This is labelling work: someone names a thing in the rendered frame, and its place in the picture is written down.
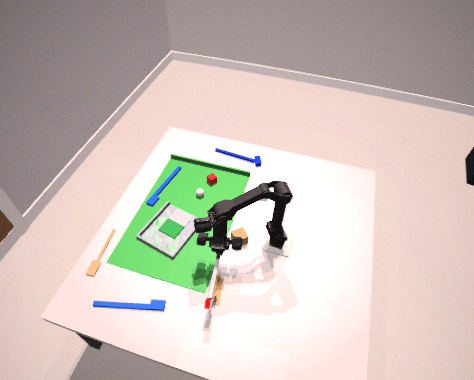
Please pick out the green flat mat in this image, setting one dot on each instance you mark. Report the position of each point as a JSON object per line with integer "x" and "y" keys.
{"x": 193, "y": 266}

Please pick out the red cube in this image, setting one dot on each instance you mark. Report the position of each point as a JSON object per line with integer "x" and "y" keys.
{"x": 212, "y": 178}

